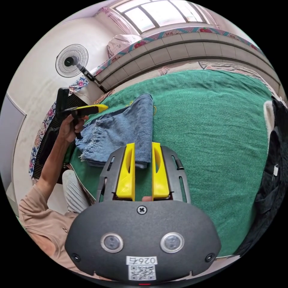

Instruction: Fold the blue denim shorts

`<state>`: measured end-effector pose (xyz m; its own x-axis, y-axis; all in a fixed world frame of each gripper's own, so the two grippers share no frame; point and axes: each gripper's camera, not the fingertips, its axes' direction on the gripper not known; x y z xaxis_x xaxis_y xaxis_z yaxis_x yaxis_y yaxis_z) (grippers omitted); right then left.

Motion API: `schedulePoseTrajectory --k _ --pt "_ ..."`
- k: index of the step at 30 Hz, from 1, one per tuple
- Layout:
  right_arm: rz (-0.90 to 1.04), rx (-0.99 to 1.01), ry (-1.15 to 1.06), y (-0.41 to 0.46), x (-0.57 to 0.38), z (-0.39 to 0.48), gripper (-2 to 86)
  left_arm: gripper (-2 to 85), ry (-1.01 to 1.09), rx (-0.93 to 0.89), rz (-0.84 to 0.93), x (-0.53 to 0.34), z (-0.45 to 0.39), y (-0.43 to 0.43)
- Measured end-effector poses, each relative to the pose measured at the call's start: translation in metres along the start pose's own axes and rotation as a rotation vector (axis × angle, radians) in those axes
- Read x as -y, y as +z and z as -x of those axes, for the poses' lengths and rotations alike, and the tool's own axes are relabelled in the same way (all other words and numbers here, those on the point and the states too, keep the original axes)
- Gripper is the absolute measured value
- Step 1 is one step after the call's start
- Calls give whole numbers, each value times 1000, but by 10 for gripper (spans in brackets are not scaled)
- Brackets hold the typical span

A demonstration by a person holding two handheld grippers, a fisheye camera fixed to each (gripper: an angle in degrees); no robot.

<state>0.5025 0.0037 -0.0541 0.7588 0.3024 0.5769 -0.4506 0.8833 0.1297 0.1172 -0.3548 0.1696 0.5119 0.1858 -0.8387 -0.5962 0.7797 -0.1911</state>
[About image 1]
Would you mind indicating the pink bundled quilt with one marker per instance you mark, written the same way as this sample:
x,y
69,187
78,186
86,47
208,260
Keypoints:
x,y
121,43

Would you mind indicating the pile of clothes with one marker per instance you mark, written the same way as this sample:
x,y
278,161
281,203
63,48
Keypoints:
x,y
273,180

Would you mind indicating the person's left forearm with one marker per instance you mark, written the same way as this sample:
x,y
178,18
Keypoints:
x,y
54,162

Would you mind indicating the pink curtain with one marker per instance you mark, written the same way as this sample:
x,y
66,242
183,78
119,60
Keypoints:
x,y
114,19

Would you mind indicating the blue denim shorts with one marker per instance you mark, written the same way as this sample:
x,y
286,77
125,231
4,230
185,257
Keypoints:
x,y
126,128

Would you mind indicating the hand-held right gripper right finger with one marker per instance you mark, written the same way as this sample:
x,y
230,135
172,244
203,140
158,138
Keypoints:
x,y
159,180

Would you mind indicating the person's body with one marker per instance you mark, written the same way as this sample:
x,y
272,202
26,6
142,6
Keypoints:
x,y
45,225

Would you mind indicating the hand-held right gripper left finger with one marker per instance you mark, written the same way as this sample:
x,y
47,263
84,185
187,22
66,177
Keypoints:
x,y
126,177

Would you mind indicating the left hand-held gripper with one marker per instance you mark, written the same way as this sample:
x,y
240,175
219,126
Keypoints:
x,y
76,122

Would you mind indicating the person's left hand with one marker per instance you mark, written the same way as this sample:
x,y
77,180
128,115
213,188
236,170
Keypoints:
x,y
67,128

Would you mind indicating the black standing fan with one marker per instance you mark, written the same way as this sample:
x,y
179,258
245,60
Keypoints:
x,y
68,61

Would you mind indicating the window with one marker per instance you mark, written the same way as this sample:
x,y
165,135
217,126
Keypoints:
x,y
162,13

